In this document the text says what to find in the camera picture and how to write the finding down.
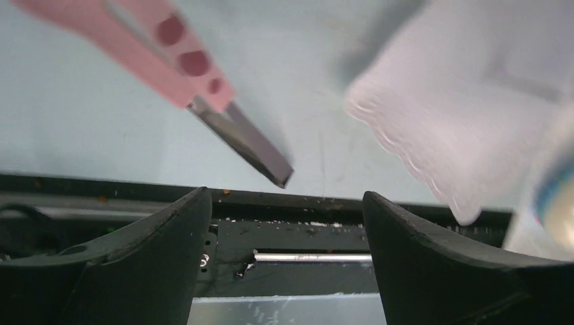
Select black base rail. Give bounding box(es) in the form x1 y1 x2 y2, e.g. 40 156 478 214
1 175 509 297

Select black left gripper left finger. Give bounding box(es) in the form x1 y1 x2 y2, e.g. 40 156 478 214
1 188 212 324

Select white three-tier cake stand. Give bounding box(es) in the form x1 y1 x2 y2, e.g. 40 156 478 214
345 1 573 261

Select pink-tipped metal tongs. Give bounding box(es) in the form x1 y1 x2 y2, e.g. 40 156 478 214
16 1 293 188

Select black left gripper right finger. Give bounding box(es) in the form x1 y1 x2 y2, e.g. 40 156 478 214
362 192 573 324

